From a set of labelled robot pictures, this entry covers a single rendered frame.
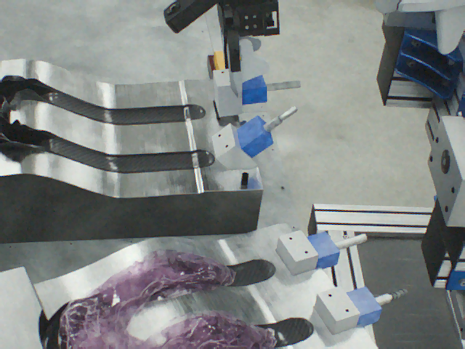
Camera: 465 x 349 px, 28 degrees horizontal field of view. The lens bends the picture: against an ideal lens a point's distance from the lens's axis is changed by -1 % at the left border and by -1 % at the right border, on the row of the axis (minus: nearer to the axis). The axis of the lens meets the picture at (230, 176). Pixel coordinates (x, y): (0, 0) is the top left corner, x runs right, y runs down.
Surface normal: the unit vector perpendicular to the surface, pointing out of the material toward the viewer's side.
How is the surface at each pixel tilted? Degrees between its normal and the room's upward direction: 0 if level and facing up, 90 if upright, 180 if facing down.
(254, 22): 82
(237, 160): 90
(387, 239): 0
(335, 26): 0
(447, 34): 82
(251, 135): 44
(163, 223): 90
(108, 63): 0
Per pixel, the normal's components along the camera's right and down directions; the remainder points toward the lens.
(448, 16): 0.66, 0.44
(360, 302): 0.09, -0.73
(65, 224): 0.15, 0.68
